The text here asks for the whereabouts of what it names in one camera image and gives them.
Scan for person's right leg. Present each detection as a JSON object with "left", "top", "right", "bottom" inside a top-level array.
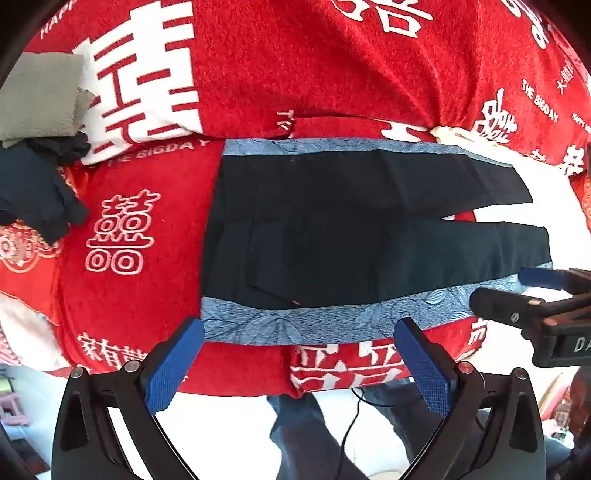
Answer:
[{"left": 362, "top": 377, "right": 462, "bottom": 480}]

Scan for person's leg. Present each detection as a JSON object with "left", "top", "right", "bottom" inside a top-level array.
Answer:
[
  {"left": 362, "top": 377, "right": 462, "bottom": 480},
  {"left": 265, "top": 392, "right": 370, "bottom": 480}
]

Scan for black pants with blue stripes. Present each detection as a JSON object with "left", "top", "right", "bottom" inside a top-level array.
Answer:
[{"left": 199, "top": 137, "right": 555, "bottom": 346}]

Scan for pink plastic stool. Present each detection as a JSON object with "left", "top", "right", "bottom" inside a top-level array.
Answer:
[{"left": 0, "top": 391, "right": 34, "bottom": 428}]

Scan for black cable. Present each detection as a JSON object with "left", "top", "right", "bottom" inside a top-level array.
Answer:
[{"left": 337, "top": 387, "right": 385, "bottom": 480}]

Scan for red printed blanket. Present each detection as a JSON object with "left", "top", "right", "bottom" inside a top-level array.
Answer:
[{"left": 0, "top": 0, "right": 591, "bottom": 398}]

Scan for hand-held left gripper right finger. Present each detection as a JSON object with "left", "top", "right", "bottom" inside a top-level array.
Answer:
[{"left": 394, "top": 316, "right": 548, "bottom": 480}]

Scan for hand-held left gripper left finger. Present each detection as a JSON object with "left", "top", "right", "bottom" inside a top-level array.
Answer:
[{"left": 53, "top": 316, "right": 205, "bottom": 480}]

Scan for dark cloth pile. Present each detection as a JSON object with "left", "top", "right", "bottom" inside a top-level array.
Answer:
[{"left": 0, "top": 131, "right": 91, "bottom": 244}]

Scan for person's left leg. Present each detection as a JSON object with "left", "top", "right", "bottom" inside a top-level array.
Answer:
[{"left": 265, "top": 392, "right": 370, "bottom": 480}]

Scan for red ornamented cloth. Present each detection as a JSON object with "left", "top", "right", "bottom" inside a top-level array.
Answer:
[{"left": 0, "top": 220, "right": 63, "bottom": 319}]

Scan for grey folded cloth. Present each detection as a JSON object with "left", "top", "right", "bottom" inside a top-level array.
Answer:
[{"left": 0, "top": 52, "right": 96, "bottom": 149}]

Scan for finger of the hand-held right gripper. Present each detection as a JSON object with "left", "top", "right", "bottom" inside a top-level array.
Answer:
[
  {"left": 469, "top": 287, "right": 555, "bottom": 334},
  {"left": 517, "top": 267, "right": 591, "bottom": 296}
]

